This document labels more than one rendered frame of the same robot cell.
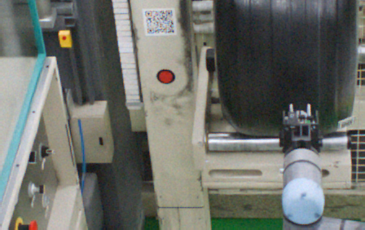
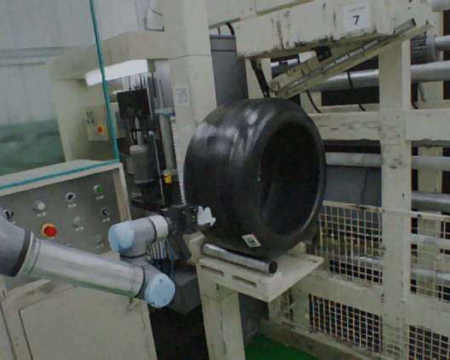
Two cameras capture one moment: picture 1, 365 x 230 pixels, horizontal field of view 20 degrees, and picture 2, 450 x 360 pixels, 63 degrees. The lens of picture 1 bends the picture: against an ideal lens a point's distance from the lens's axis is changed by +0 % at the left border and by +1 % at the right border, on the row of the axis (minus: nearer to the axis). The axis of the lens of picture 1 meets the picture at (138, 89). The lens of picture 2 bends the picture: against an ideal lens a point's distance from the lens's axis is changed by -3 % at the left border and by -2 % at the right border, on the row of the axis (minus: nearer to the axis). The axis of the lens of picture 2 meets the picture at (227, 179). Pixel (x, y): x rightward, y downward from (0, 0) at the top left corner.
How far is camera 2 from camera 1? 1.65 m
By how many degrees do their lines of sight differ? 39
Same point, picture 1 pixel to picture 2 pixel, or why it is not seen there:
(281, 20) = (205, 150)
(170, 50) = not seen: hidden behind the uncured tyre
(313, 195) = (118, 229)
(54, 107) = (121, 193)
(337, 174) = (261, 288)
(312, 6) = (221, 142)
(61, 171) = not seen: hidden behind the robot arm
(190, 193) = (212, 288)
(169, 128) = not seen: hidden behind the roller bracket
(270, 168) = (227, 272)
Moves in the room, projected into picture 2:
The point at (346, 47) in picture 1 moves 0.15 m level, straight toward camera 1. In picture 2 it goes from (237, 173) to (198, 185)
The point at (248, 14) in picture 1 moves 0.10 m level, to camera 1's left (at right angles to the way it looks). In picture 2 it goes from (193, 145) to (171, 146)
